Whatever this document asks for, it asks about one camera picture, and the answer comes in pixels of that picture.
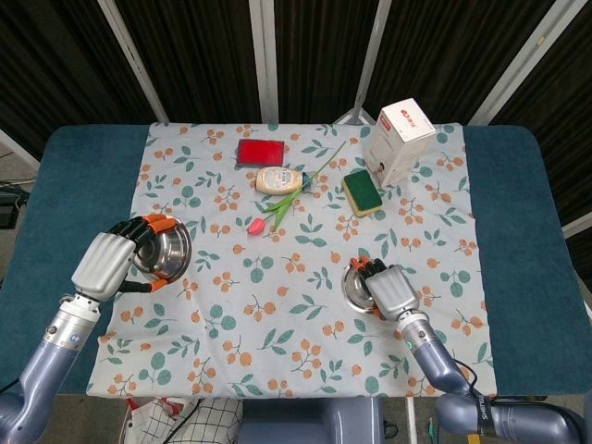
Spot floral tablecloth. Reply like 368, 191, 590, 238
86, 120, 499, 400

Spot grey-blue robot torso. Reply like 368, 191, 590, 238
238, 397, 385, 444

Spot pink artificial tulip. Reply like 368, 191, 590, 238
246, 141, 348, 237

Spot white partition frame post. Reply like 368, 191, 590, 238
248, 0, 280, 125
95, 0, 170, 124
0, 128, 42, 173
332, 0, 394, 126
466, 0, 582, 127
561, 211, 592, 240

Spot white black checked bag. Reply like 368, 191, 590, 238
127, 396, 244, 444

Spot black electronics box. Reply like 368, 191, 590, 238
0, 178, 30, 230

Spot cream mayonnaise squeeze bottle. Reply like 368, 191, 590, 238
254, 166, 318, 195

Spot green and yellow sponge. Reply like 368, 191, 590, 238
340, 168, 384, 217

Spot white lamp carton box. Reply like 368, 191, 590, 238
364, 97, 438, 189

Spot red ink pad case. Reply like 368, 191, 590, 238
235, 138, 287, 169

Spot white table leg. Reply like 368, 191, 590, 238
405, 397, 418, 444

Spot steel bowl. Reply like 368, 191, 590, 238
130, 215, 193, 284
340, 265, 385, 315

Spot teal table cover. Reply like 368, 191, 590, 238
0, 123, 592, 402

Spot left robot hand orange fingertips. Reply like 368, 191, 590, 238
71, 214, 179, 302

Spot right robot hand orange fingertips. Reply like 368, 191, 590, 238
349, 256, 422, 321

